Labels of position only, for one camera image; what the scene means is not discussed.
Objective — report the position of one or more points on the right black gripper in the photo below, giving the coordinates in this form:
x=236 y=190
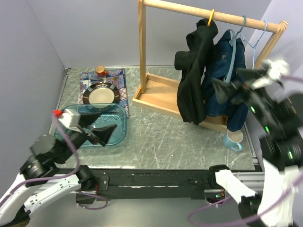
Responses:
x=222 y=89

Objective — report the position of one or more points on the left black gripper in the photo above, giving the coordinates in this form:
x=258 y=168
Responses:
x=102 y=134

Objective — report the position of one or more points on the blue denim skirt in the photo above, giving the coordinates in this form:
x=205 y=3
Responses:
x=237 y=113

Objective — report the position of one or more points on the denim garment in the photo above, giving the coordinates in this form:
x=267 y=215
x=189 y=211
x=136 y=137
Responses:
x=218 y=74

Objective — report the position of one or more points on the light blue wire hanger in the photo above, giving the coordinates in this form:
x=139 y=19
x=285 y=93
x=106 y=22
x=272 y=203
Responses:
x=256 y=43

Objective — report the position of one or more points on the black garment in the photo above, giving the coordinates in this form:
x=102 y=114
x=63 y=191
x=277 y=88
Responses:
x=192 y=63

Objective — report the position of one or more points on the grey-blue plastic hanger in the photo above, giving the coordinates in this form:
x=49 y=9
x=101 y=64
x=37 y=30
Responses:
x=232 y=43

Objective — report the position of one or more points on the yellow plastic hanger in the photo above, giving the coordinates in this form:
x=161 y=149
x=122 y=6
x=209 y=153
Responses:
x=210 y=17

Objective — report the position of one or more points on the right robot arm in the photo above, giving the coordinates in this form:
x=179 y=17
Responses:
x=282 y=150

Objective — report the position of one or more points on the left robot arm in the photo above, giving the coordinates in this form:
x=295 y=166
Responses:
x=54 y=170

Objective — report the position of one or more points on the black rimmed plate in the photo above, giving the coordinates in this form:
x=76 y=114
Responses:
x=101 y=93

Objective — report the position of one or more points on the gold fork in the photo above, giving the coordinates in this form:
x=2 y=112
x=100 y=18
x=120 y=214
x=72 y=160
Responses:
x=104 y=79

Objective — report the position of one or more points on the patterned blue placemat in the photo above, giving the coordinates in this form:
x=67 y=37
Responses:
x=120 y=83

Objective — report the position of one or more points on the light blue mug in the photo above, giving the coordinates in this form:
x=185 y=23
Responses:
x=233 y=139

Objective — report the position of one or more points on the orange cup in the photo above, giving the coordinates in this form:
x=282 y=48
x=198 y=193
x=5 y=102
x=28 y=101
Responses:
x=101 y=71

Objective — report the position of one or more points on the wooden clothes rack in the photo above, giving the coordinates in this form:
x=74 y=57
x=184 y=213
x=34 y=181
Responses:
x=159 y=93

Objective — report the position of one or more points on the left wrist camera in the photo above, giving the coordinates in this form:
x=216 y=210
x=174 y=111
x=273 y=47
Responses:
x=69 y=118

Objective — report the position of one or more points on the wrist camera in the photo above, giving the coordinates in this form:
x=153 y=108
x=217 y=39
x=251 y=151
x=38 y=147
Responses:
x=69 y=118
x=275 y=70

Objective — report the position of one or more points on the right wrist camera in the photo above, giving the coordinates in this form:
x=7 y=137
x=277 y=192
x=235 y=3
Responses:
x=275 y=70

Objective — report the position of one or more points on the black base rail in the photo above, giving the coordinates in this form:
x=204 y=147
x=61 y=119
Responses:
x=117 y=184

